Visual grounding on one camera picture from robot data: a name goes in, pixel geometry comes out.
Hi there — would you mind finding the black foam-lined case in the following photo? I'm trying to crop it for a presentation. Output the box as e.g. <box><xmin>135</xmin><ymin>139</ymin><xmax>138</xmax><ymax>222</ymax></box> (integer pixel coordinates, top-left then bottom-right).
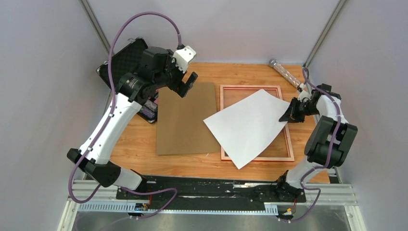
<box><xmin>112</xmin><ymin>37</ymin><xmax>158</xmax><ymax>124</ymax></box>

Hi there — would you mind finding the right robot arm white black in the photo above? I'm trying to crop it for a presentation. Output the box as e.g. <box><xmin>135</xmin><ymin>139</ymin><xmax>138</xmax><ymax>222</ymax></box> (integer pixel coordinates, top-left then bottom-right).
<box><xmin>273</xmin><ymin>84</ymin><xmax>358</xmax><ymax>202</ymax></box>

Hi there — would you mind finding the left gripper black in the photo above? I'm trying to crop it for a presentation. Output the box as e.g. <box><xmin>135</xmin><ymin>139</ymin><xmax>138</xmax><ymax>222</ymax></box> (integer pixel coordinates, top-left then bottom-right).
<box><xmin>153</xmin><ymin>50</ymin><xmax>197</xmax><ymax>97</ymax></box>

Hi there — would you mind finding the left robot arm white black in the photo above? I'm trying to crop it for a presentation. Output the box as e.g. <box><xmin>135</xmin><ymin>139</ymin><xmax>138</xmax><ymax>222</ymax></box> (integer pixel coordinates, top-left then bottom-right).
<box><xmin>67</xmin><ymin>46</ymin><xmax>198</xmax><ymax>199</ymax></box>

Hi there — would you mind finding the aluminium frame rail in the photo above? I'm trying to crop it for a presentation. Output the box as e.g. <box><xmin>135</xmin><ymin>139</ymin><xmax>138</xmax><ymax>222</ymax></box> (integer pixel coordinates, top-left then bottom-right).
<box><xmin>58</xmin><ymin>176</ymin><xmax>366</xmax><ymax>231</ymax></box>

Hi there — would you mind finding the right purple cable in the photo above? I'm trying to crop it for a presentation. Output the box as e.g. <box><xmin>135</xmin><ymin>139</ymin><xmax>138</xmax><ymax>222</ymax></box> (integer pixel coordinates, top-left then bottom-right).
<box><xmin>280</xmin><ymin>67</ymin><xmax>343</xmax><ymax>223</ymax></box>

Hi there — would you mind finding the glitter-filled clear tube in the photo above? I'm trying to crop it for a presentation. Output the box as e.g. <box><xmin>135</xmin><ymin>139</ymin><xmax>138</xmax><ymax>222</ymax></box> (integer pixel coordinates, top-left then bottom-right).
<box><xmin>268</xmin><ymin>59</ymin><xmax>304</xmax><ymax>91</ymax></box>

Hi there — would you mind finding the pink wooden picture frame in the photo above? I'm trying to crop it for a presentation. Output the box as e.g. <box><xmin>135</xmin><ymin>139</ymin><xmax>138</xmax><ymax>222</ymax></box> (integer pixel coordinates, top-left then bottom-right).
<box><xmin>220</xmin><ymin>85</ymin><xmax>295</xmax><ymax>162</ymax></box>

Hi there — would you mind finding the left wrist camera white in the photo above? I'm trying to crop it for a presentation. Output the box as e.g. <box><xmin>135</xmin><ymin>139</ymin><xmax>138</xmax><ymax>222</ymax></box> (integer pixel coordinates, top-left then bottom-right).
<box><xmin>173</xmin><ymin>46</ymin><xmax>197</xmax><ymax>73</ymax></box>

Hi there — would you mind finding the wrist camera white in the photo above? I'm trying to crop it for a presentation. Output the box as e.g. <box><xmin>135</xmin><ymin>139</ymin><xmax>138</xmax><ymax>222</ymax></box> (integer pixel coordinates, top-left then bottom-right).
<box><xmin>297</xmin><ymin>83</ymin><xmax>311</xmax><ymax>102</ymax></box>
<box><xmin>173</xmin><ymin>46</ymin><xmax>197</xmax><ymax>73</ymax></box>

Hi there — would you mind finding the brown backing board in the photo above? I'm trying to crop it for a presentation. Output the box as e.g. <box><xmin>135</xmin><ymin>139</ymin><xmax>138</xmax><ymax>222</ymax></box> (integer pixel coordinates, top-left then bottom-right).
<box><xmin>156</xmin><ymin>82</ymin><xmax>220</xmax><ymax>155</ymax></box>

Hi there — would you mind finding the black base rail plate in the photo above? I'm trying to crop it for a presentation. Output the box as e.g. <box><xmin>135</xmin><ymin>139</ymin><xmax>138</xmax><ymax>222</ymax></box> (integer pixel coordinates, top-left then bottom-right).
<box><xmin>115</xmin><ymin>173</ymin><xmax>309</xmax><ymax>212</ymax></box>

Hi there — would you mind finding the seascape photo print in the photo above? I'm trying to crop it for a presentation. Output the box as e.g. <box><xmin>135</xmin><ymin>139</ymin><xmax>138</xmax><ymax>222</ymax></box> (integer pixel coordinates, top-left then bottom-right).
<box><xmin>204</xmin><ymin>90</ymin><xmax>290</xmax><ymax>169</ymax></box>

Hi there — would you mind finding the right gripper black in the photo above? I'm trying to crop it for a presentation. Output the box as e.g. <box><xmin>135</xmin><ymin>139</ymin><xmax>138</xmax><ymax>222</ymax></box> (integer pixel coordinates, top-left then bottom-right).
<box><xmin>279</xmin><ymin>97</ymin><xmax>319</xmax><ymax>123</ymax></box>

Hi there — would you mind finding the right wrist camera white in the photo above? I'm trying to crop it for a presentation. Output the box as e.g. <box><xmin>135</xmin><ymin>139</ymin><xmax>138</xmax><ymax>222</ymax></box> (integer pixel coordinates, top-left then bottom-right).
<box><xmin>297</xmin><ymin>83</ymin><xmax>311</xmax><ymax>102</ymax></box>

